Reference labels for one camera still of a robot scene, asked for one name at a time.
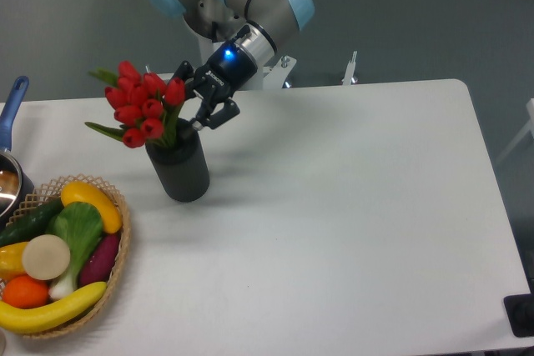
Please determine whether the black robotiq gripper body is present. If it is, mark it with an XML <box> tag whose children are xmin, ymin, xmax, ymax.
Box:
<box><xmin>192</xmin><ymin>21</ymin><xmax>277</xmax><ymax>113</ymax></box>

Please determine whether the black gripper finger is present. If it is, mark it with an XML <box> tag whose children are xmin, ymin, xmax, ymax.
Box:
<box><xmin>179</xmin><ymin>99</ymin><xmax>240</xmax><ymax>139</ymax></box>
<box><xmin>170</xmin><ymin>61</ymin><xmax>203</xmax><ymax>102</ymax></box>

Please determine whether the red tulip bouquet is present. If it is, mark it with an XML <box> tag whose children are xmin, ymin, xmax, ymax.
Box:
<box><xmin>85</xmin><ymin>60</ymin><xmax>186</xmax><ymax>149</ymax></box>

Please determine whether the dark grey ribbed vase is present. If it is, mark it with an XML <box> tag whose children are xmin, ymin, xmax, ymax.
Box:
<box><xmin>145</xmin><ymin>118</ymin><xmax>210</xmax><ymax>203</ymax></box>

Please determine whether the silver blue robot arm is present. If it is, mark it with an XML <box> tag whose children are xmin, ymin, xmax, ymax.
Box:
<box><xmin>149</xmin><ymin>0</ymin><xmax>315</xmax><ymax>131</ymax></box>

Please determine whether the green bok choy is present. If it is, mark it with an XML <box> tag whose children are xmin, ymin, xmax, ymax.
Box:
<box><xmin>46</xmin><ymin>202</ymin><xmax>103</xmax><ymax>301</ymax></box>

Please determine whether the woven wicker basket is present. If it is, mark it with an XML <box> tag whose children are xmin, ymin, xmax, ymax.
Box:
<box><xmin>1</xmin><ymin>174</ymin><xmax>131</xmax><ymax>338</ymax></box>

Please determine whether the purple eggplant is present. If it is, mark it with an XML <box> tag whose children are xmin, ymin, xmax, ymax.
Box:
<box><xmin>78</xmin><ymin>233</ymin><xmax>120</xmax><ymax>287</ymax></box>

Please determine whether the green cucumber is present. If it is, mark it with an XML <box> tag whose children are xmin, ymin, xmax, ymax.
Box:
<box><xmin>1</xmin><ymin>198</ymin><xmax>63</xmax><ymax>247</ymax></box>

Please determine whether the beige round disc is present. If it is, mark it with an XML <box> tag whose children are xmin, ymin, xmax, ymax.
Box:
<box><xmin>22</xmin><ymin>234</ymin><xmax>70</xmax><ymax>281</ymax></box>

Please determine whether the yellow bell pepper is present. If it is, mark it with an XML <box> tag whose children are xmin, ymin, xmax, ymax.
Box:
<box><xmin>0</xmin><ymin>242</ymin><xmax>28</xmax><ymax>283</ymax></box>

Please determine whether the orange fruit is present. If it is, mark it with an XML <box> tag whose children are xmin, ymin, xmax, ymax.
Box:
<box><xmin>3</xmin><ymin>275</ymin><xmax>48</xmax><ymax>309</ymax></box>

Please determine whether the yellow banana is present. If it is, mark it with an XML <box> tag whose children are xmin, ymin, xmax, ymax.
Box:
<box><xmin>1</xmin><ymin>282</ymin><xmax>108</xmax><ymax>334</ymax></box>

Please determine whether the black device at edge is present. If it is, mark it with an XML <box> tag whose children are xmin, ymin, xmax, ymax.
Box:
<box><xmin>503</xmin><ymin>293</ymin><xmax>533</xmax><ymax>338</ymax></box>

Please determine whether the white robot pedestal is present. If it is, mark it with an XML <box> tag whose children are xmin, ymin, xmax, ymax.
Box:
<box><xmin>144</xmin><ymin>0</ymin><xmax>298</xmax><ymax>92</ymax></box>

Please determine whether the white table leg bracket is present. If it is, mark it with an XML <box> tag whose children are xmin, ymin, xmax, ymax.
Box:
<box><xmin>341</xmin><ymin>51</ymin><xmax>359</xmax><ymax>86</ymax></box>

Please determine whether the blue handled saucepan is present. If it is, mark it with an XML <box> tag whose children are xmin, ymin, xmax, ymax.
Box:
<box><xmin>1</xmin><ymin>76</ymin><xmax>34</xmax><ymax>229</ymax></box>

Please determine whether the white chair frame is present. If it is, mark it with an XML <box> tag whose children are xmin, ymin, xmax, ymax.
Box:
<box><xmin>496</xmin><ymin>98</ymin><xmax>533</xmax><ymax>165</ymax></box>

